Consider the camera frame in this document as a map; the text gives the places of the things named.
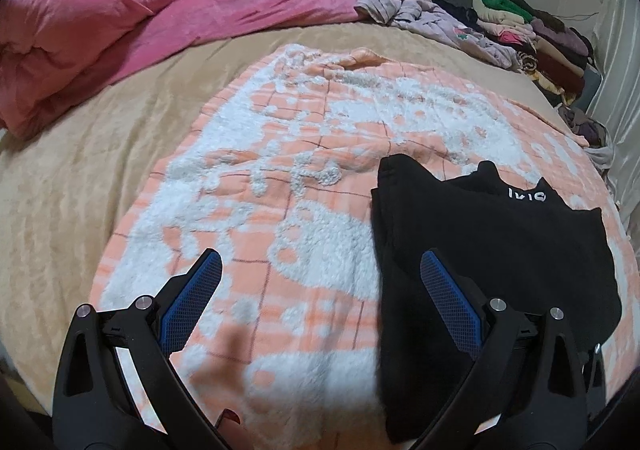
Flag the orange and white fluffy blanket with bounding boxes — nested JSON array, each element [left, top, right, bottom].
[[92, 44, 633, 450]]

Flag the pink duvet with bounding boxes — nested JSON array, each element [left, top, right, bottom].
[[0, 0, 381, 139]]

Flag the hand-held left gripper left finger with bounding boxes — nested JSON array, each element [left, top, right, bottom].
[[51, 250, 236, 450]]

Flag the dark purple cloth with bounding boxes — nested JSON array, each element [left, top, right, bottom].
[[557, 104, 613, 151]]

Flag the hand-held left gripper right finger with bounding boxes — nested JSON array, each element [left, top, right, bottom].
[[420, 250, 591, 450]]

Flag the beige bed blanket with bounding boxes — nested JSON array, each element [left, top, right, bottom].
[[0, 22, 591, 431]]

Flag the white satin curtain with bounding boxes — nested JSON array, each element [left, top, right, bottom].
[[582, 0, 640, 241]]

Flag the lilac crumpled clothes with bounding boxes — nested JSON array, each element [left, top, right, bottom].
[[354, 0, 516, 69]]

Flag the pile of folded clothes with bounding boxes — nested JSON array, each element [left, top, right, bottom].
[[452, 0, 596, 108]]

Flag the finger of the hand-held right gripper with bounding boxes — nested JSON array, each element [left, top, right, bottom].
[[577, 344, 608, 426]]

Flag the person's left hand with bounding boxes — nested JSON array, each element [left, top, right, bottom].
[[220, 409, 256, 450]]

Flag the black top with orange cuffs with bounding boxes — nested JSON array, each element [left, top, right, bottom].
[[370, 154, 622, 445]]

